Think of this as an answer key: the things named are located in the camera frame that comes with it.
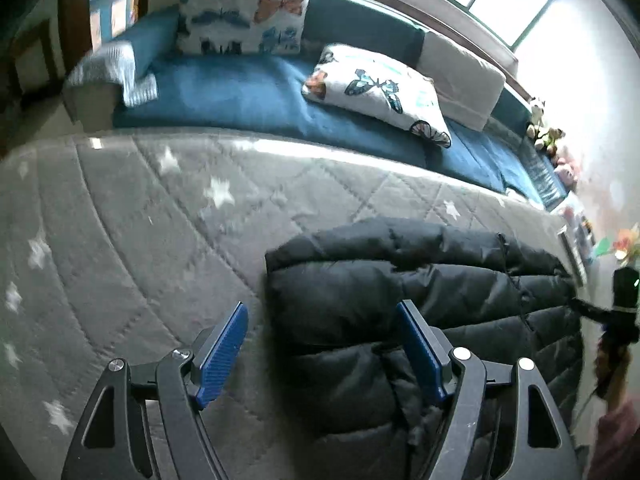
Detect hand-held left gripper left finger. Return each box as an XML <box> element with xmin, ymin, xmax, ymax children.
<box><xmin>60</xmin><ymin>302</ymin><xmax>249</xmax><ymax>480</ymax></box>

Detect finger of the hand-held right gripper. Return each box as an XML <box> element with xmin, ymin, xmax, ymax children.
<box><xmin>567</xmin><ymin>297</ymin><xmax>617</xmax><ymax>325</ymax></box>

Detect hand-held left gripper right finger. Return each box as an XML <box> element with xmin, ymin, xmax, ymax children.
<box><xmin>395</xmin><ymin>300</ymin><xmax>584</xmax><ymax>480</ymax></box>

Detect black puffer jacket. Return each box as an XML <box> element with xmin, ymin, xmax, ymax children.
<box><xmin>265</xmin><ymin>217</ymin><xmax>586</xmax><ymax>480</ymax></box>

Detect colourful artificial flowers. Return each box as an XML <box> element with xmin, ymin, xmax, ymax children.
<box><xmin>595</xmin><ymin>225</ymin><xmax>640</xmax><ymax>264</ymax></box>

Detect clear plastic storage box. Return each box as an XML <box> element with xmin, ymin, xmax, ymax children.
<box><xmin>559</xmin><ymin>195</ymin><xmax>597</xmax><ymax>287</ymax></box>

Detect grey quilted star mattress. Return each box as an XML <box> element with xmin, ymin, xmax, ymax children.
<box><xmin>0</xmin><ymin>127</ymin><xmax>587</xmax><ymax>480</ymax></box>

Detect pink plush toy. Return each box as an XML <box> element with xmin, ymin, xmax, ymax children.
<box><xmin>554</xmin><ymin>157</ymin><xmax>579</xmax><ymax>192</ymax></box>

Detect yellow green plush toy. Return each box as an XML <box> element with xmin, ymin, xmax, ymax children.
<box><xmin>526</xmin><ymin>126</ymin><xmax>566</xmax><ymax>154</ymax></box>

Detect blue sofa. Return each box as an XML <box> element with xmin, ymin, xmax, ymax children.
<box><xmin>62</xmin><ymin>0</ymin><xmax>571</xmax><ymax>211</ymax></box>

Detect grey sofa cushion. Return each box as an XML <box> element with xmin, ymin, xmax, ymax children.
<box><xmin>416</xmin><ymin>30</ymin><xmax>507</xmax><ymax>132</ymax></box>

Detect flat-lying butterfly print pillow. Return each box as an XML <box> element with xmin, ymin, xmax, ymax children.
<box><xmin>301</xmin><ymin>44</ymin><xmax>452</xmax><ymax>150</ymax></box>

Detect patterned armrest cover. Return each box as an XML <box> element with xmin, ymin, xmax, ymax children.
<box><xmin>66</xmin><ymin>41</ymin><xmax>160</xmax><ymax>107</ymax></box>

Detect upright butterfly print pillow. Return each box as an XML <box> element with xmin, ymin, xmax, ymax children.
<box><xmin>177</xmin><ymin>0</ymin><xmax>317</xmax><ymax>57</ymax></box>

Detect dark wooden chair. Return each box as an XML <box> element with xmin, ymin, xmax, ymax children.
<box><xmin>0</xmin><ymin>17</ymin><xmax>62</xmax><ymax>113</ymax></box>

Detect blue white cabinet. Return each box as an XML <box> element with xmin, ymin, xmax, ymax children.
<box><xmin>89</xmin><ymin>0</ymin><xmax>142</xmax><ymax>47</ymax></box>

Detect brown wooden door frame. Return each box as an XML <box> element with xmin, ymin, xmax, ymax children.
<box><xmin>57</xmin><ymin>0</ymin><xmax>153</xmax><ymax>61</ymax></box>

